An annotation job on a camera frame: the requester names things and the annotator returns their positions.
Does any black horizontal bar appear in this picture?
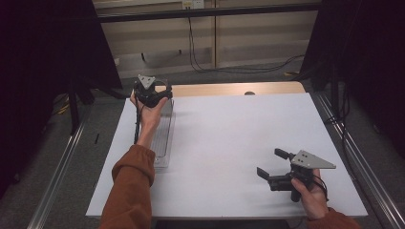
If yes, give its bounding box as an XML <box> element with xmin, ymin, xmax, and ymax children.
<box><xmin>95</xmin><ymin>3</ymin><xmax>321</xmax><ymax>24</ymax></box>

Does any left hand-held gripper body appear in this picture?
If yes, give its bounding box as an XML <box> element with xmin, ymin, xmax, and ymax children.
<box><xmin>133</xmin><ymin>74</ymin><xmax>160</xmax><ymax>109</ymax></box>

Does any metal floor rail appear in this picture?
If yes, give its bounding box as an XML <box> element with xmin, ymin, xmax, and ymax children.
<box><xmin>27</xmin><ymin>122</ymin><xmax>87</xmax><ymax>229</ymax></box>
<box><xmin>313</xmin><ymin>91</ymin><xmax>405</xmax><ymax>229</ymax></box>

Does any long black hanging cable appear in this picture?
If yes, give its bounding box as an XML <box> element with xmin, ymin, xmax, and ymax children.
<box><xmin>187</xmin><ymin>15</ymin><xmax>306</xmax><ymax>74</ymax></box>

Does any right hand-held gripper cable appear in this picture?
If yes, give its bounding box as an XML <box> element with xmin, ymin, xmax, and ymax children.
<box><xmin>312</xmin><ymin>174</ymin><xmax>330</xmax><ymax>202</ymax></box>

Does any black stand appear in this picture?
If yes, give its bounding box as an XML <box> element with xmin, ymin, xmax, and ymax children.
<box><xmin>67</xmin><ymin>74</ymin><xmax>128</xmax><ymax>135</ymax></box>

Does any hand-held gripper cable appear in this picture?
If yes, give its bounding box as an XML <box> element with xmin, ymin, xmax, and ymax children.
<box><xmin>133</xmin><ymin>96</ymin><xmax>143</xmax><ymax>145</ymax></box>
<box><xmin>312</xmin><ymin>174</ymin><xmax>330</xmax><ymax>202</ymax></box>

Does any clear plastic storage container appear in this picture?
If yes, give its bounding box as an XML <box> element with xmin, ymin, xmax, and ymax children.
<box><xmin>149</xmin><ymin>80</ymin><xmax>177</xmax><ymax>169</ymax></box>

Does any person's right hand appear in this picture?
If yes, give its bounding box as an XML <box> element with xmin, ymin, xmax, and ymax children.
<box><xmin>290</xmin><ymin>169</ymin><xmax>330</xmax><ymax>221</ymax></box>

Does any person's left hand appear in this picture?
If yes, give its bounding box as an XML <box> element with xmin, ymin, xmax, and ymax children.
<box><xmin>129</xmin><ymin>91</ymin><xmax>169</xmax><ymax>135</ymax></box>

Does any white power outlet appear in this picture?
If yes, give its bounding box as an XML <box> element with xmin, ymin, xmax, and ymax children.
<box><xmin>181</xmin><ymin>0</ymin><xmax>205</xmax><ymax>10</ymax></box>

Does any white table mat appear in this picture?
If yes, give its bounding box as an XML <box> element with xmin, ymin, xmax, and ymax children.
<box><xmin>85</xmin><ymin>93</ymin><xmax>369</xmax><ymax>220</ymax></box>

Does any black cable bundle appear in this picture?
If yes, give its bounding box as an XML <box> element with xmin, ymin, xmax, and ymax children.
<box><xmin>324</xmin><ymin>85</ymin><xmax>352</xmax><ymax>156</ymax></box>

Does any yellow cable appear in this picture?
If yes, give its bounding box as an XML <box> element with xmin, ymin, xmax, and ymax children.
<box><xmin>52</xmin><ymin>95</ymin><xmax>71</xmax><ymax>116</ymax></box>

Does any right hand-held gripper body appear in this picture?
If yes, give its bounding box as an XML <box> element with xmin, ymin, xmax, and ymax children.
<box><xmin>266</xmin><ymin>150</ymin><xmax>337</xmax><ymax>203</ymax></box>

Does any dark curtain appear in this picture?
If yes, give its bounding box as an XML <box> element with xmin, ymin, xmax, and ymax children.
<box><xmin>300</xmin><ymin>0</ymin><xmax>405</xmax><ymax>160</ymax></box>
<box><xmin>0</xmin><ymin>0</ymin><xmax>124</xmax><ymax>198</ymax></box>

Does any left hand-held gripper cable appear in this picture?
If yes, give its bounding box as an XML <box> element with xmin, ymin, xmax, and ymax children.
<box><xmin>133</xmin><ymin>96</ymin><xmax>143</xmax><ymax>145</ymax></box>

